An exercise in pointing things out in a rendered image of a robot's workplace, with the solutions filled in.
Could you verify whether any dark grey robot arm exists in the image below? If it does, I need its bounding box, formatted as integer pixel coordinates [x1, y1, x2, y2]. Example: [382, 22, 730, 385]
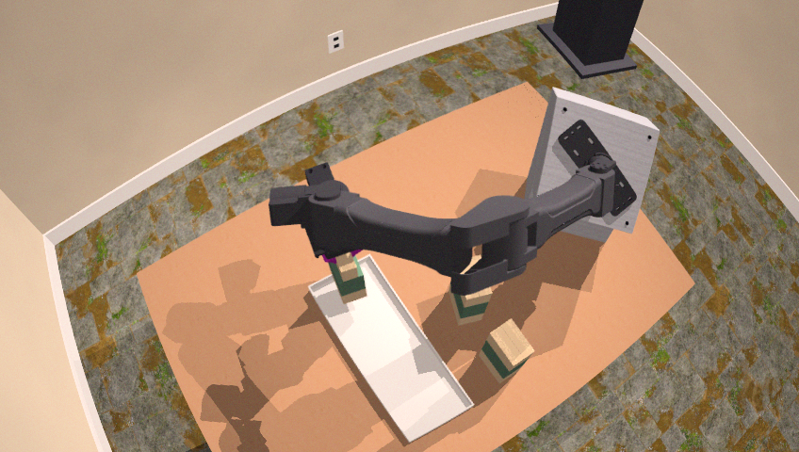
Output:
[269, 120, 637, 296]

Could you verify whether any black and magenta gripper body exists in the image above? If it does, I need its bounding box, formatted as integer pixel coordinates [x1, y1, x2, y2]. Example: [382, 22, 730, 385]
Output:
[305, 228, 354, 259]

